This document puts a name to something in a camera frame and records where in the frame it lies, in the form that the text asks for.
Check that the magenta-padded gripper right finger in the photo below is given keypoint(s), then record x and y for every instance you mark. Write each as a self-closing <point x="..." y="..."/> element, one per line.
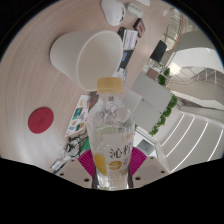
<point x="150" y="168"/>

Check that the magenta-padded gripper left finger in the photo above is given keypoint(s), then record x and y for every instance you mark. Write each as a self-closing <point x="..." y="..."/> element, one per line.
<point x="75" y="170"/>

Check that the clear yellow-capped drink bottle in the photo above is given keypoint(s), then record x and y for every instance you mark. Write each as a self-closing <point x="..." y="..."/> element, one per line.
<point x="111" y="133"/>

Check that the ceiling light strips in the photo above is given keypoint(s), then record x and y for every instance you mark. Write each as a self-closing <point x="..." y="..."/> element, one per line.
<point x="190" y="140"/>

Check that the colourful sticker sheet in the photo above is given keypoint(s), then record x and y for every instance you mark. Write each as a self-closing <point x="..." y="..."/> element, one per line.
<point x="77" y="116"/>

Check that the green plants on cabinet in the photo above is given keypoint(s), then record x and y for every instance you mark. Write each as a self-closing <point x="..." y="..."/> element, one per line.
<point x="165" y="115"/>

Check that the flat round red coaster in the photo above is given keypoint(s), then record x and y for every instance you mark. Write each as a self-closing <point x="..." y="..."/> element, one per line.
<point x="40" y="120"/>

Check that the printed brochure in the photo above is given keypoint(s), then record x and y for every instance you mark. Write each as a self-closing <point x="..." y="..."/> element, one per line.
<point x="91" y="100"/>

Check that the brown planter with plants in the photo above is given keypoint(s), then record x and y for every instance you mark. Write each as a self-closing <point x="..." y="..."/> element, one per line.
<point x="162" y="77"/>

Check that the black folder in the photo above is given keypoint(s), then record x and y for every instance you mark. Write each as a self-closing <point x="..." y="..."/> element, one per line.
<point x="125" y="58"/>

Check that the white mug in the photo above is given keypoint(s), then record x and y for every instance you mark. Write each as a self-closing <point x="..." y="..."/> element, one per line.
<point x="66" y="53"/>

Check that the white card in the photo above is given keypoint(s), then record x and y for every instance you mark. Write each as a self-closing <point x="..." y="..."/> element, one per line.
<point x="130" y="40"/>

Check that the small red black box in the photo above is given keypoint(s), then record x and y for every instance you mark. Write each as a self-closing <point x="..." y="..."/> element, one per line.
<point x="139" y="27"/>

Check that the small grey oval device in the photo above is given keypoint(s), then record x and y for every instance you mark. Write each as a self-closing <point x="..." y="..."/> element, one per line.
<point x="134" y="10"/>

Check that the white computer mouse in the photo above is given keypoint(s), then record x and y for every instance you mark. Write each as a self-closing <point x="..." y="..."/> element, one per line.
<point x="114" y="11"/>

